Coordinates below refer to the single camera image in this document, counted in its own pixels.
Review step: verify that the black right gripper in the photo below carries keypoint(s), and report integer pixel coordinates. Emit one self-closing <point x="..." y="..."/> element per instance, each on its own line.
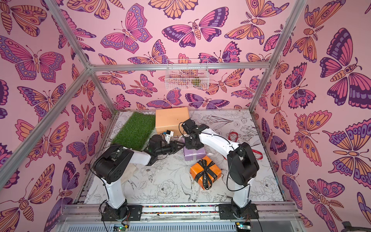
<point x="192" y="142"/>

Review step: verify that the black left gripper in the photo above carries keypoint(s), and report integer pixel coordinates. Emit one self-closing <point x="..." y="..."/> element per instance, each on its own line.
<point x="173" y="147"/>

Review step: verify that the lilac gift box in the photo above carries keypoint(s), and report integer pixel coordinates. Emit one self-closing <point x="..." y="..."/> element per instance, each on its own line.
<point x="192" y="154"/>

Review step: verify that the orange gift box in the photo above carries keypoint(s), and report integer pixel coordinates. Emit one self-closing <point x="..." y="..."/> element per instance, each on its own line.
<point x="205" y="172"/>

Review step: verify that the black printed ribbon bow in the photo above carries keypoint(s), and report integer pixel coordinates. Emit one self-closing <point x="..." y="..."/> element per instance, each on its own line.
<point x="205" y="172"/>

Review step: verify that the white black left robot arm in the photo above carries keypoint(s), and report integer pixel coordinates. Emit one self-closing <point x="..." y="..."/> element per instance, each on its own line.
<point x="110" y="166"/>

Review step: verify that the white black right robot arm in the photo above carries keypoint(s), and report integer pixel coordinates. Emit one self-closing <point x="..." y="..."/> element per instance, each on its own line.
<point x="242" y="163"/>

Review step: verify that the green artificial grass mat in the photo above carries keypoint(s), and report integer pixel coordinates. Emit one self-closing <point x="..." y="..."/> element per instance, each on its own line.
<point x="135" y="132"/>

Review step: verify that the green plant in basket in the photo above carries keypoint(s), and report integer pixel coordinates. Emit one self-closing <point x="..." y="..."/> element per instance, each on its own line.
<point x="197" y="82"/>

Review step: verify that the white wire basket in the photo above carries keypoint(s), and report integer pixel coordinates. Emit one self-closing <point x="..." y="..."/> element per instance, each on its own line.
<point x="179" y="73"/>

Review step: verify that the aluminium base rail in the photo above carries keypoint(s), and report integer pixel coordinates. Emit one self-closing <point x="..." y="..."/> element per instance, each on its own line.
<point x="196" y="217"/>

